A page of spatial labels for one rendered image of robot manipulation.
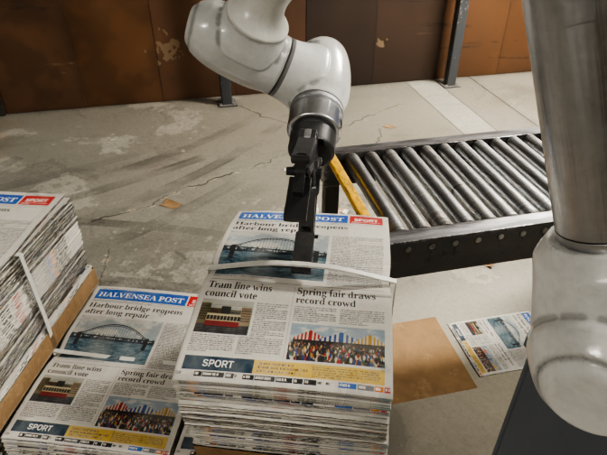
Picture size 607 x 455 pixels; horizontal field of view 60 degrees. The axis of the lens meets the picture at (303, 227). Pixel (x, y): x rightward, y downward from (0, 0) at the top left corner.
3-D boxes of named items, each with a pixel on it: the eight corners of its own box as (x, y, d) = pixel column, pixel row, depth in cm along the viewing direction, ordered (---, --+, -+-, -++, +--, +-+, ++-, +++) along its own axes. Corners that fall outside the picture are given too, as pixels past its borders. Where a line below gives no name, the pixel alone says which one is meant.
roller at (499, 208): (505, 234, 145) (507, 219, 142) (434, 156, 183) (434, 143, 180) (522, 229, 146) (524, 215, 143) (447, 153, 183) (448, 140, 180)
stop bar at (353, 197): (363, 230, 137) (363, 224, 136) (322, 154, 172) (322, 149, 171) (375, 228, 138) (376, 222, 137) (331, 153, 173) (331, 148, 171)
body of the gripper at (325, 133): (336, 117, 82) (331, 162, 77) (336, 154, 89) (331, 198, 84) (288, 115, 82) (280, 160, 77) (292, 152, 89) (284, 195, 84)
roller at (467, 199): (488, 238, 145) (481, 227, 142) (420, 159, 182) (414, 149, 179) (504, 227, 144) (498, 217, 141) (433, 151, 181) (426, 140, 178)
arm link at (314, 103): (343, 131, 92) (340, 157, 89) (292, 128, 93) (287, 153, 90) (344, 90, 84) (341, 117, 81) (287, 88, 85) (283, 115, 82)
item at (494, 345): (480, 378, 198) (480, 376, 197) (447, 324, 220) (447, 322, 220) (568, 361, 204) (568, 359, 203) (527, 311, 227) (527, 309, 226)
